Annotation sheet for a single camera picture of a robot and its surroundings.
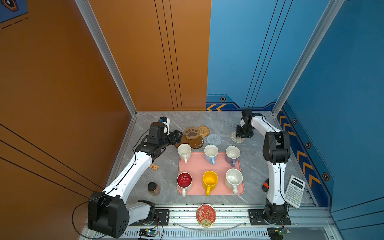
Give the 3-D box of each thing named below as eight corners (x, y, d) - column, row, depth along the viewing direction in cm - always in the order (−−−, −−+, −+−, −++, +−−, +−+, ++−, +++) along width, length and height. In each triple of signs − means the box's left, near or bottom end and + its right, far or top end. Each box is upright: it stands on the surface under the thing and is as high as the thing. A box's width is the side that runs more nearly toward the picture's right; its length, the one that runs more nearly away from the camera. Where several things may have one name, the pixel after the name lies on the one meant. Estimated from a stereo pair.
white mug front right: (226, 196, 81) (228, 192, 74) (223, 174, 89) (225, 168, 82) (242, 196, 81) (246, 192, 74) (238, 174, 89) (241, 168, 82)
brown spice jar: (151, 196, 82) (146, 190, 74) (153, 188, 85) (148, 181, 77) (159, 196, 82) (155, 190, 74) (160, 188, 85) (156, 181, 77)
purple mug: (225, 168, 91) (227, 162, 85) (223, 152, 98) (225, 145, 92) (239, 168, 91) (242, 162, 85) (236, 152, 98) (238, 145, 92)
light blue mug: (204, 168, 90) (205, 162, 84) (204, 151, 98) (204, 144, 91) (217, 168, 90) (219, 162, 84) (216, 151, 98) (217, 144, 91)
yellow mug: (206, 197, 81) (207, 192, 73) (202, 178, 87) (202, 172, 80) (219, 194, 82) (221, 189, 74) (214, 176, 88) (215, 169, 81)
